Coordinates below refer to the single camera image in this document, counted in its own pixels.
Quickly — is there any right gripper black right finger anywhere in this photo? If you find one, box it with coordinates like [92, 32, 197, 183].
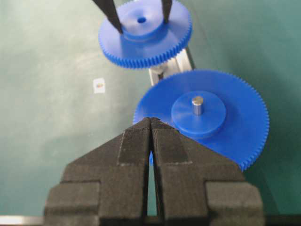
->
[151, 118, 265, 226]

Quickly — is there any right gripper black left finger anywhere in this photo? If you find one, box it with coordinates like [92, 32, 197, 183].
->
[44, 118, 151, 226]

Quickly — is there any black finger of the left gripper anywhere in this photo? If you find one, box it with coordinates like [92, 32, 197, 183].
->
[93, 0, 123, 33]
[162, 0, 173, 23]

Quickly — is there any small blue gear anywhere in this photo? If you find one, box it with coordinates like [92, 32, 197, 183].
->
[98, 0, 192, 68]

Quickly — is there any large blue gear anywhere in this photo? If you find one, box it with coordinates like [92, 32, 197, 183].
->
[133, 70, 269, 170]

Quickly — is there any steel shaft of large gear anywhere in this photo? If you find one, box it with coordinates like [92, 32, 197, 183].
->
[191, 96, 204, 115]

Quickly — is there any small white sticker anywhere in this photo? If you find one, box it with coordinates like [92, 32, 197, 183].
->
[93, 78, 105, 94]

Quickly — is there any aluminium extrusion rail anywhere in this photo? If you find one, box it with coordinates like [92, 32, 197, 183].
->
[149, 47, 195, 86]

